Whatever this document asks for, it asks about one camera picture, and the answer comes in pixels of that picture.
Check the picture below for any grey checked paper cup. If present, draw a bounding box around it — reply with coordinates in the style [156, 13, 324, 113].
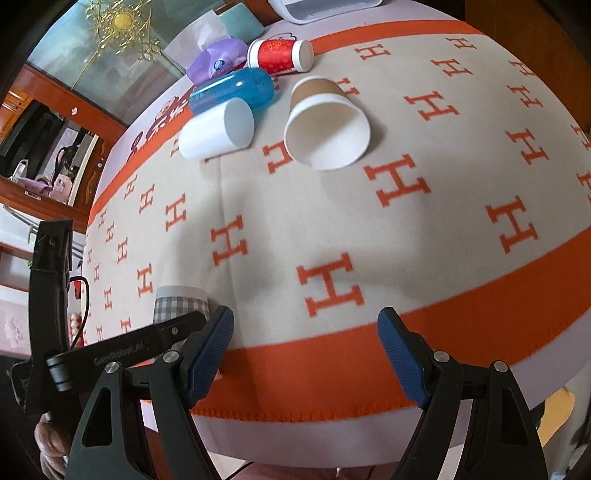
[153, 285, 209, 324]

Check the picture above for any white plastic cup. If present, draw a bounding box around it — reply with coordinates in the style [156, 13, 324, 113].
[177, 98, 254, 161]

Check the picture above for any blue translucent plastic cup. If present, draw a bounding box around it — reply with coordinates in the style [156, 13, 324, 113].
[189, 68, 276, 116]

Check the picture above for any red paper cup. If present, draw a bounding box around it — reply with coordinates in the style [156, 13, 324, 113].
[246, 39, 315, 75]

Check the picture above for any brown and white paper cup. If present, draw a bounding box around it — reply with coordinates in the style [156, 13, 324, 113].
[283, 75, 372, 171]

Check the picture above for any pink small kitchen appliance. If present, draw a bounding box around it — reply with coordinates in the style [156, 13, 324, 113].
[49, 174, 73, 204]

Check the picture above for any purple tissue pack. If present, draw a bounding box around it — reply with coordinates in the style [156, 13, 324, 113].
[163, 11, 249, 86]

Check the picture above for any orange beige H-pattern cloth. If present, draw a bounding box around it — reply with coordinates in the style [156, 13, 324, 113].
[82, 19, 591, 424]

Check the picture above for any teal canister with brown lid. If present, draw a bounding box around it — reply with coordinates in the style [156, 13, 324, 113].
[215, 1, 264, 44]

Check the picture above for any white cosmetics storage box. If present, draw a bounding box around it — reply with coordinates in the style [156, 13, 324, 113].
[267, 0, 383, 24]

